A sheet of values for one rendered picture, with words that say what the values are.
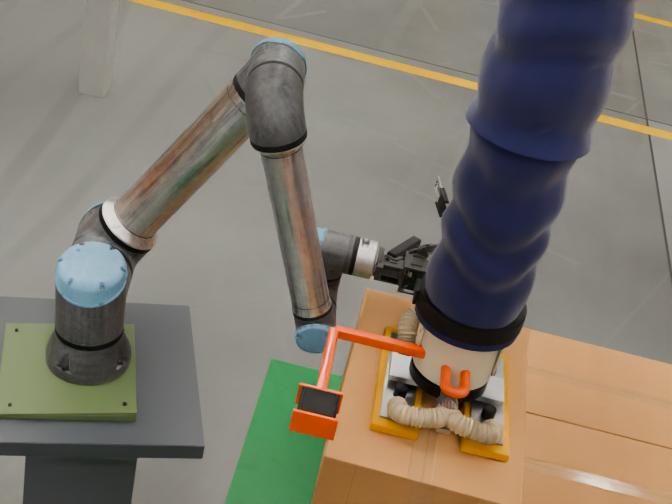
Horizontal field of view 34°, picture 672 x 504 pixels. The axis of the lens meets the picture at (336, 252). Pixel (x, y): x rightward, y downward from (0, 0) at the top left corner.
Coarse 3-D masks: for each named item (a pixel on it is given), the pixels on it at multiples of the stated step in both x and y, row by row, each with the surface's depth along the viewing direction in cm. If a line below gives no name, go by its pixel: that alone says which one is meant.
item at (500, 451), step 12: (504, 360) 252; (504, 372) 249; (504, 384) 245; (504, 396) 242; (468, 408) 236; (480, 408) 236; (492, 408) 233; (504, 408) 238; (480, 420) 233; (504, 420) 235; (504, 432) 232; (468, 444) 226; (480, 444) 227; (504, 444) 229; (492, 456) 226; (504, 456) 226
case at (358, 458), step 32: (384, 320) 260; (352, 352) 247; (512, 352) 259; (352, 384) 238; (512, 384) 249; (352, 416) 230; (512, 416) 240; (352, 448) 222; (384, 448) 224; (416, 448) 226; (448, 448) 227; (512, 448) 231; (320, 480) 222; (352, 480) 221; (384, 480) 219; (416, 480) 218; (448, 480) 220; (480, 480) 222; (512, 480) 223
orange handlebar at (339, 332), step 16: (336, 336) 228; (352, 336) 230; (368, 336) 230; (384, 336) 231; (400, 352) 230; (416, 352) 230; (320, 368) 218; (448, 368) 226; (320, 384) 214; (448, 384) 222; (464, 384) 223
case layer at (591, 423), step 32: (544, 352) 331; (576, 352) 334; (608, 352) 337; (544, 384) 318; (576, 384) 321; (608, 384) 324; (640, 384) 327; (544, 416) 306; (576, 416) 309; (608, 416) 311; (640, 416) 314; (544, 448) 295; (576, 448) 297; (608, 448) 300; (640, 448) 303; (544, 480) 285; (576, 480) 287; (608, 480) 289; (640, 480) 292
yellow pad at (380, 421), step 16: (384, 352) 246; (384, 368) 242; (384, 384) 236; (400, 384) 233; (384, 400) 232; (416, 400) 235; (384, 416) 228; (384, 432) 227; (400, 432) 226; (416, 432) 226
